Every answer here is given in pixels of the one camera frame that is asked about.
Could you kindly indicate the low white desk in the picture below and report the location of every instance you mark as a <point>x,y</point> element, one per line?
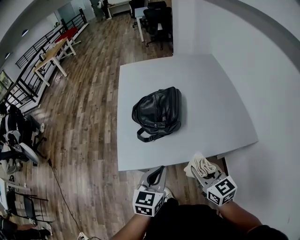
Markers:
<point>16,185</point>

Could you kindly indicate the black leather backpack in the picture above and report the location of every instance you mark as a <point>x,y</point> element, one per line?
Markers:
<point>157,112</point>

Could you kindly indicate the person's left forearm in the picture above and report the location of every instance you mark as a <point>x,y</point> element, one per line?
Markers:
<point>133,227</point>

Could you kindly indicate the person's black shirt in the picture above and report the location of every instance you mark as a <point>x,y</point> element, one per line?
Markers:
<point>187,222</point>

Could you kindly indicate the narrow white desk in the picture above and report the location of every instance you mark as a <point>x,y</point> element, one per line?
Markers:
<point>140,16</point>

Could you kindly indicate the black folding chair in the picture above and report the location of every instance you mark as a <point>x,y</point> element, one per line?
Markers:
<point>25,206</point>

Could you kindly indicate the person's light shoe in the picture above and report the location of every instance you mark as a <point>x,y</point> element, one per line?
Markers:
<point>168,193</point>

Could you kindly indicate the black pendant lamp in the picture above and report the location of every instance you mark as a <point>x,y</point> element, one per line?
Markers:
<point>7,55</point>
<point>25,32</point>

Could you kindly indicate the person's right forearm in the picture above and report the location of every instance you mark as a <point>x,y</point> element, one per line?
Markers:
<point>239,215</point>

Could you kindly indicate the long white desk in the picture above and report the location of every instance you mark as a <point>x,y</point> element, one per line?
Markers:
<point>119,7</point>

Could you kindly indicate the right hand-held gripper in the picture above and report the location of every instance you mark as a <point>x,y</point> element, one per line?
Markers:
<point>221,189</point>

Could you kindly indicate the red table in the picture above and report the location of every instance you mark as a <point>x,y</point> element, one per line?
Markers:
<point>68,34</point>

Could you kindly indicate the black office chair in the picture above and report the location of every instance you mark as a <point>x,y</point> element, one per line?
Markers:
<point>158,23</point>
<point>138,9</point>
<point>155,4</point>

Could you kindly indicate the white rounded plastic shell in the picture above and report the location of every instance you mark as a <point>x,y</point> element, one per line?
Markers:
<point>29,152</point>

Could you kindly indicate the wooden table with white legs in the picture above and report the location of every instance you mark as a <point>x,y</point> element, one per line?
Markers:
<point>52,52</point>

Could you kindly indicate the white power strip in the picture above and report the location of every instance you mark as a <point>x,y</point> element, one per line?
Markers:
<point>81,236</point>

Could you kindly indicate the black swivel chair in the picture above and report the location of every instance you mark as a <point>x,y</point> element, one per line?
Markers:
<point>30,131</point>

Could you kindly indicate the glass window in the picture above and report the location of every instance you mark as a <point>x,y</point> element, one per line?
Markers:
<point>5,84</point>

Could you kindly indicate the black metal railing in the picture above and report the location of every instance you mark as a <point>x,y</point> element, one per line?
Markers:
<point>35,47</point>

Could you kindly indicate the white cloth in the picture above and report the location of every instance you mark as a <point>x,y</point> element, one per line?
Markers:
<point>201,164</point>

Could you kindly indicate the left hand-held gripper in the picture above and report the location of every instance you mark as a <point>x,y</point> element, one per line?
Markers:
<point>145,199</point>

